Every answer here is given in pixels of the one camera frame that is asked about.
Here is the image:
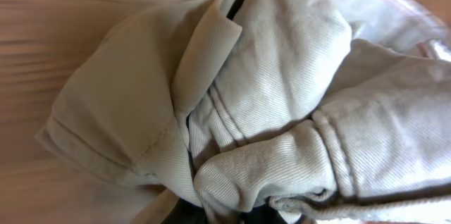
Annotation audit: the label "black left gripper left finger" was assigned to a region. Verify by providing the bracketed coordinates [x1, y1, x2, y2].
[161, 199, 208, 224]

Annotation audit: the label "beige cargo shorts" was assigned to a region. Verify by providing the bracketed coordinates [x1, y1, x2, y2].
[37, 0, 450, 223]

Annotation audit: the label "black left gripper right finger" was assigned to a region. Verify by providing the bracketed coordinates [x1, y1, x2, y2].
[242, 204, 287, 224]

